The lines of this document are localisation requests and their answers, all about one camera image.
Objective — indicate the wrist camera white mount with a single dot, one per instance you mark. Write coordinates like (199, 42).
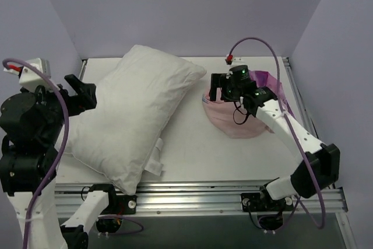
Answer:
(232, 61)
(28, 79)

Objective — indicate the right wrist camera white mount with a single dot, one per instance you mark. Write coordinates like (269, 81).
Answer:
(232, 61)

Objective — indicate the aluminium front mounting rail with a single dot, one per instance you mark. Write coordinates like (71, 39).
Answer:
(193, 199)

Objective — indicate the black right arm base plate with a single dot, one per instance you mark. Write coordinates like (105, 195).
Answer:
(253, 202)

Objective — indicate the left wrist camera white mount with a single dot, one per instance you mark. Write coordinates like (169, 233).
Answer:
(28, 79)

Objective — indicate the aluminium left side rail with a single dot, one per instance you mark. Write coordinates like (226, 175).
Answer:
(82, 69)

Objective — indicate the white pillow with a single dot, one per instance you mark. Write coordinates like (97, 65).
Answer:
(135, 102)

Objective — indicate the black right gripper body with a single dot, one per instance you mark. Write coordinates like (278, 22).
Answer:
(218, 86)

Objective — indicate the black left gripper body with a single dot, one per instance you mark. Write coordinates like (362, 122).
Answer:
(83, 94)

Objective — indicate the aluminium right side rail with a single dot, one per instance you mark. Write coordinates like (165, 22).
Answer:
(305, 117)

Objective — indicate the purple Elsa print pillowcase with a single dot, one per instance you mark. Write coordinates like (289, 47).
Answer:
(223, 114)

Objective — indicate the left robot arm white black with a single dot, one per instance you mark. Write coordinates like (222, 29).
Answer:
(32, 121)

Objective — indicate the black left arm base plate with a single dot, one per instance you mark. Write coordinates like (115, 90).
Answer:
(126, 205)

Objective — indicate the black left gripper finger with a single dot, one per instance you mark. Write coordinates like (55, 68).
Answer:
(77, 85)
(89, 96)

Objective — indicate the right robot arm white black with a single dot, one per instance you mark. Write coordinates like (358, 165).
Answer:
(318, 163)

